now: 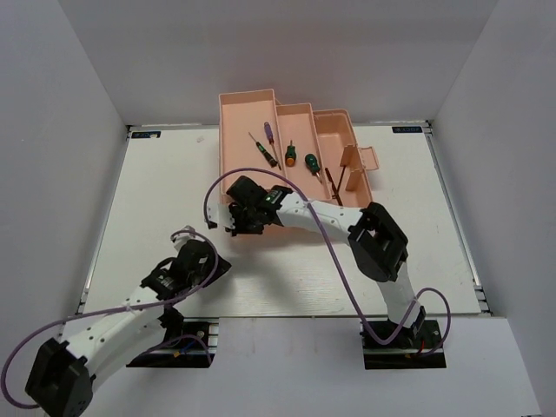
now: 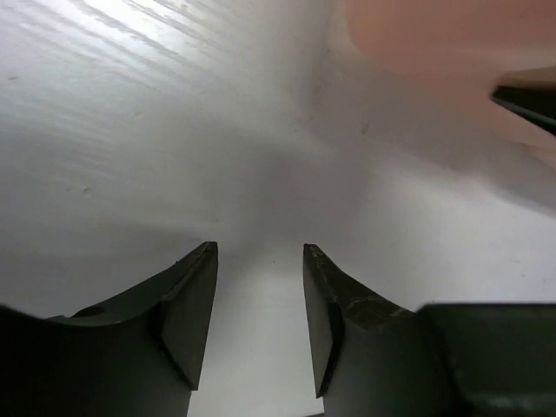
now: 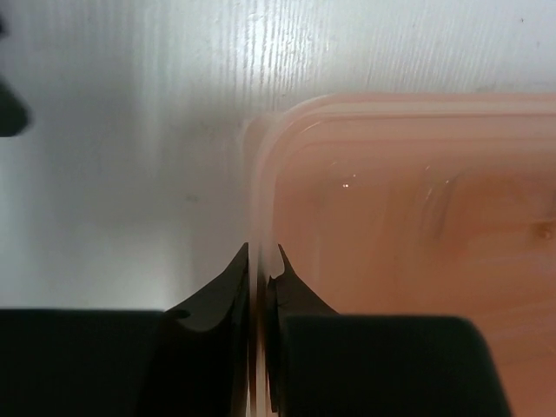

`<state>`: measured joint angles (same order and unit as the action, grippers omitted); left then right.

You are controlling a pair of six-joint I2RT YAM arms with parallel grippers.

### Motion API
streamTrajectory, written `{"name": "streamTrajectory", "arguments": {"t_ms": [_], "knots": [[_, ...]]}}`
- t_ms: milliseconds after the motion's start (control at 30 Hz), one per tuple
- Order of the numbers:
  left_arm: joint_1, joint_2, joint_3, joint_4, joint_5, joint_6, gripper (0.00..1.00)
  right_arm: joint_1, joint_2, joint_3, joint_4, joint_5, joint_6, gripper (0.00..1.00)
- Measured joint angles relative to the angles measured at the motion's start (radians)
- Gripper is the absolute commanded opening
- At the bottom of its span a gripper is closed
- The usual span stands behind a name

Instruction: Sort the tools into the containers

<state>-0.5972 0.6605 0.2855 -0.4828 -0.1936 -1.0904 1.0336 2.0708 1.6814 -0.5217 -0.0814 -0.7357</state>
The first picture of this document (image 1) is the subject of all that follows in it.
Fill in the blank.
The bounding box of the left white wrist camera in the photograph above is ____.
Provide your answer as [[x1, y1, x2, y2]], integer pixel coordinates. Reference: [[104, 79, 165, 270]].
[[170, 225, 195, 252]]

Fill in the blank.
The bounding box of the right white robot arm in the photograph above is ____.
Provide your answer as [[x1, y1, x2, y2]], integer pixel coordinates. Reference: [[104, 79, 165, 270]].
[[227, 176, 426, 347]]

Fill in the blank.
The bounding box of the blue handled screwdriver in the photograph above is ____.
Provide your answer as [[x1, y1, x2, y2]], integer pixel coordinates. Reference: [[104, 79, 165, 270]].
[[263, 122, 279, 160]]

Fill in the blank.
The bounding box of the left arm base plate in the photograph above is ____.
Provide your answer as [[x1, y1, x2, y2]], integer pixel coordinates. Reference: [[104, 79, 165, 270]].
[[127, 319, 219, 369]]

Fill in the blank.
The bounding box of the small brown hex key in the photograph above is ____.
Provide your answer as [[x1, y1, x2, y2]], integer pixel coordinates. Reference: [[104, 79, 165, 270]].
[[332, 162, 351, 203]]

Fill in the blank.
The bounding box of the large brown hex key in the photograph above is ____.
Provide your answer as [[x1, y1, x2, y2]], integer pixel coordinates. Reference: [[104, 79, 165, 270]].
[[325, 168, 343, 207]]

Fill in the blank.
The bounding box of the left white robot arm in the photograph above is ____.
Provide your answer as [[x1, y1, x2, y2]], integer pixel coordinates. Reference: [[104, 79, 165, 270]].
[[25, 240, 231, 416]]

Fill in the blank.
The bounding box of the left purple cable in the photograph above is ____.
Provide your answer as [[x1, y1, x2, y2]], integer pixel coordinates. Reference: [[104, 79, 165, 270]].
[[0, 226, 221, 409]]

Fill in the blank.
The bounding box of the pink plastic toolbox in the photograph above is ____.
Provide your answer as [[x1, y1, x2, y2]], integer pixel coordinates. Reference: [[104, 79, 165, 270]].
[[219, 89, 379, 208]]

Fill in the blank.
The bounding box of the green stubby screwdriver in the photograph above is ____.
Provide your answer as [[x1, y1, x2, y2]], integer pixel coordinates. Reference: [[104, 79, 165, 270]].
[[304, 153, 323, 183]]

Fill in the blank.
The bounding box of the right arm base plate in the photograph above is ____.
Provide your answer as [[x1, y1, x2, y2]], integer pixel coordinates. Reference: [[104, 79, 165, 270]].
[[360, 320, 447, 370]]

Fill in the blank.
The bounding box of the green orange screwdriver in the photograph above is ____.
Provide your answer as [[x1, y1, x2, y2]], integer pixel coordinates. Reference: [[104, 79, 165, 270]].
[[284, 141, 297, 168]]

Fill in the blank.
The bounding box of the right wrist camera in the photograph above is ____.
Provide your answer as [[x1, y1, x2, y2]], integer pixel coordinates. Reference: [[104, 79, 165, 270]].
[[202, 175, 268, 232]]

